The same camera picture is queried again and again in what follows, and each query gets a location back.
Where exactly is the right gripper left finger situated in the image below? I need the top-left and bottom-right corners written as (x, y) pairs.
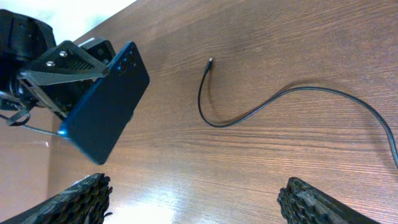
top-left (4, 173), bottom-right (113, 224)

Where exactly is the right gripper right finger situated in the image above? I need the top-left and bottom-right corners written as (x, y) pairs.
top-left (277, 177), bottom-right (378, 224)

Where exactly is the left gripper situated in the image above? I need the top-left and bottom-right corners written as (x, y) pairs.
top-left (1, 9), bottom-right (116, 118)

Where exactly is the blue Galaxy smartphone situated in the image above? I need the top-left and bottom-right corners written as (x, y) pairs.
top-left (58, 42), bottom-right (150, 165)

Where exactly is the black USB charging cable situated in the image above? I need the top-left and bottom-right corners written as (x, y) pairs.
top-left (197, 57), bottom-right (398, 170)

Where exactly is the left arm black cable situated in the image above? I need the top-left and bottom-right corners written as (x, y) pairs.
top-left (0, 93), bottom-right (58, 137)

